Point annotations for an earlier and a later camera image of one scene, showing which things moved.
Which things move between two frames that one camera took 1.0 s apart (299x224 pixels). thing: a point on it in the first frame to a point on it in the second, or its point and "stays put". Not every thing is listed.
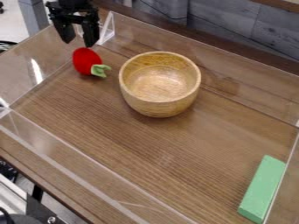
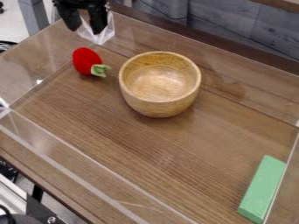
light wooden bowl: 159,82 stays put
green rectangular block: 258,195 stays put
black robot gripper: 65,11 to 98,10
